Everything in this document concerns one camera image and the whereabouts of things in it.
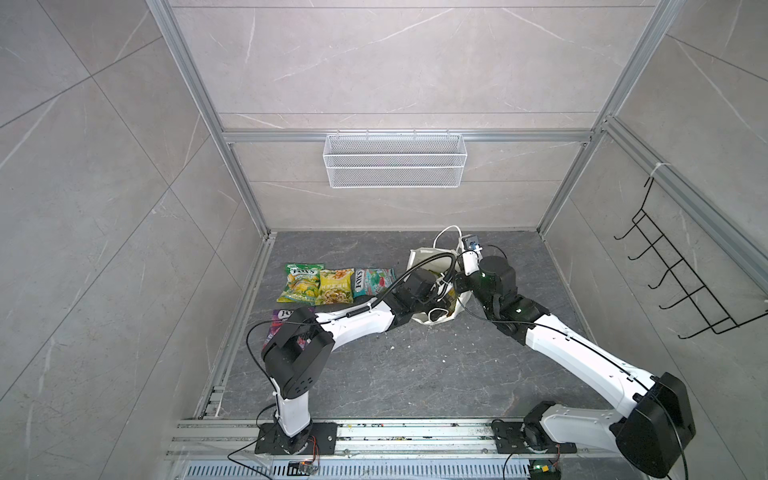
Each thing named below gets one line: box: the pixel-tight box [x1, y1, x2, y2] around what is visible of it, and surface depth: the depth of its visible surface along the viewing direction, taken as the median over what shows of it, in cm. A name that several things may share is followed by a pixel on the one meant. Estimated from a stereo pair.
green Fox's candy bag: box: [276, 263, 325, 306], surface depth 102 cm
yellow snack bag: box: [315, 268, 355, 305], surface depth 100 cm
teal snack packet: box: [352, 268, 397, 299], surface depth 103 cm
